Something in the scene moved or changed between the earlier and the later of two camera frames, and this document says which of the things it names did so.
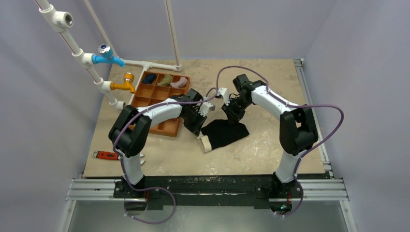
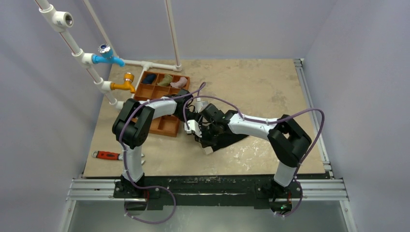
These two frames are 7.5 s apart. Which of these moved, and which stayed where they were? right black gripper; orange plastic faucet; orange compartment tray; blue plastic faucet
Moved: right black gripper
Stayed: orange plastic faucet; orange compartment tray; blue plastic faucet
